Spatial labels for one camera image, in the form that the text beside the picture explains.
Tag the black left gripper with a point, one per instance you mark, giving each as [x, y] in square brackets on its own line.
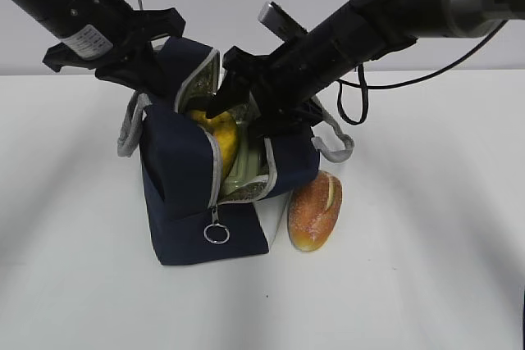
[132, 62]

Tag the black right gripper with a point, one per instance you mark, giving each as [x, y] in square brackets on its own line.
[248, 80]

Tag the yellow banana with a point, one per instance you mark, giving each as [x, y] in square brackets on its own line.
[225, 131]

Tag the green lid food container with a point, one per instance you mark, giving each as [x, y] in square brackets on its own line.
[249, 161]

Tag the navy blue lunch bag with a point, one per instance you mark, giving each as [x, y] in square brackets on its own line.
[190, 220]

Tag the brown bread loaf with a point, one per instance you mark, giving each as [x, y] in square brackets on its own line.
[313, 212]

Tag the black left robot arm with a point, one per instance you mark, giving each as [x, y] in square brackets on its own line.
[109, 37]

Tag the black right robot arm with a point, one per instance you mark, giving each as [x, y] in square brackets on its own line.
[282, 85]

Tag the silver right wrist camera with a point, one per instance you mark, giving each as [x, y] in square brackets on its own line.
[280, 23]

